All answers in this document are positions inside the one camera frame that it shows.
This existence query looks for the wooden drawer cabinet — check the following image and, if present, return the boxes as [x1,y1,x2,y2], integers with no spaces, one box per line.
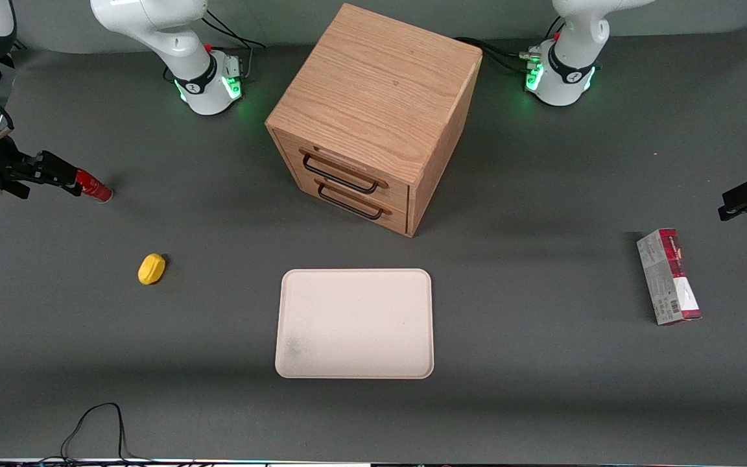
[265,3,484,238]

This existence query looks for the red and white carton box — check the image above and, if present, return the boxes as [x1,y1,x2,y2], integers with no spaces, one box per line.
[636,228,703,326]

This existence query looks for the beige plastic tray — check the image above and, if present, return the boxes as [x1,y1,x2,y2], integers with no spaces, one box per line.
[274,268,435,380]

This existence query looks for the dark grey table mat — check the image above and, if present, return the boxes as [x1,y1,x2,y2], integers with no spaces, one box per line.
[0,23,747,463]

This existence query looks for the wooden drawer with black handle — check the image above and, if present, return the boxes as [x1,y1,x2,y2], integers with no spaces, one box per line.
[274,132,411,208]
[285,170,410,234]

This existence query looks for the black arm base cables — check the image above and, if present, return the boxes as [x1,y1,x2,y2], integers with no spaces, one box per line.
[454,16,566,73]
[163,9,268,84]

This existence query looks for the black left arm base cables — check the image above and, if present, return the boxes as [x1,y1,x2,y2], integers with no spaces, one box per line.
[454,16,566,73]

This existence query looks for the thin black looped cable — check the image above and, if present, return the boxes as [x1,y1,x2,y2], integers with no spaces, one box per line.
[36,402,154,465]

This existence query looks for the red coke bottle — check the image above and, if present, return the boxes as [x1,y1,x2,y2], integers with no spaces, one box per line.
[77,168,114,204]

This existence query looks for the black right arm base cables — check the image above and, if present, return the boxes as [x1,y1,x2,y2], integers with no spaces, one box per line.
[163,9,268,84]

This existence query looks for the yellow lemon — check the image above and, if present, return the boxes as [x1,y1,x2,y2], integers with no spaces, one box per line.
[137,253,167,285]

